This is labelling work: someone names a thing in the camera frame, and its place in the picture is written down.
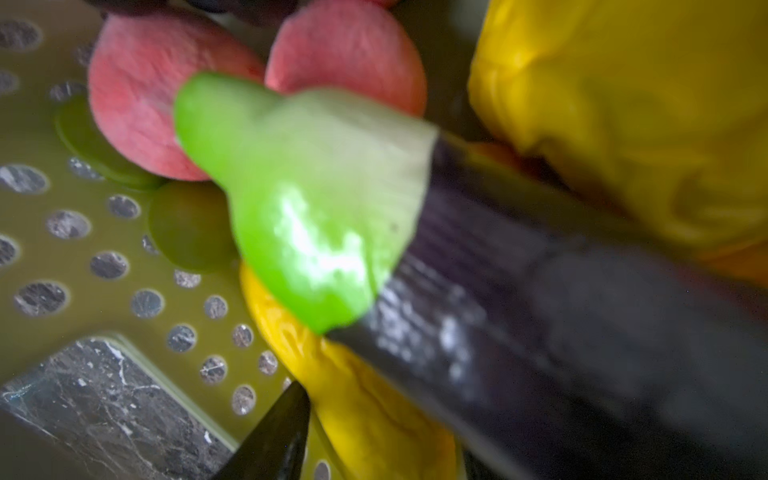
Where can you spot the red peach toy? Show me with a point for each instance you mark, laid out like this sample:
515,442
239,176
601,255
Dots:
354,45
136,68

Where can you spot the light green perforated basket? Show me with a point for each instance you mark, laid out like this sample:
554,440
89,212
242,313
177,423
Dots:
124,339

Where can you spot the yellow banana toy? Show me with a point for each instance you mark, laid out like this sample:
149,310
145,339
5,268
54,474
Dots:
374,430

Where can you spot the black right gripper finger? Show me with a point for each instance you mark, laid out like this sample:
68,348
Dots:
275,449

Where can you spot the yellow lemon toy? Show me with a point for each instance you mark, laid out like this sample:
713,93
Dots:
658,107

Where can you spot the dark purple eggplant toy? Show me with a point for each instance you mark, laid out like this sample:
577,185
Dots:
557,341

